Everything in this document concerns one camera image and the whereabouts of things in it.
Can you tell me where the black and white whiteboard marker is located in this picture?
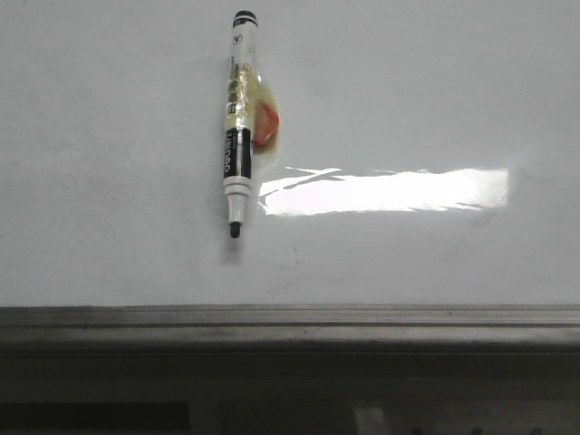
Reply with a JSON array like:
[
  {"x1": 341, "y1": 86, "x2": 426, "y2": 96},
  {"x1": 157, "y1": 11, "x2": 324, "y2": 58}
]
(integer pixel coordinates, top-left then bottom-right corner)
[{"x1": 223, "y1": 10, "x2": 280, "y2": 238}]

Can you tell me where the white whiteboard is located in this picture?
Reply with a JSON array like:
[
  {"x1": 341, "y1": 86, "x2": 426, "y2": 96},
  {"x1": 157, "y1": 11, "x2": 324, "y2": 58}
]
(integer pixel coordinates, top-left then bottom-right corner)
[{"x1": 1, "y1": 1, "x2": 579, "y2": 306}]

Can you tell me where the grey aluminium whiteboard frame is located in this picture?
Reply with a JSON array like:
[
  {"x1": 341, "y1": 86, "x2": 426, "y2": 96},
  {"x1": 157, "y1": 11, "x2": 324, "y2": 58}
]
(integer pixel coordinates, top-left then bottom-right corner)
[{"x1": 1, "y1": 304, "x2": 579, "y2": 356}]

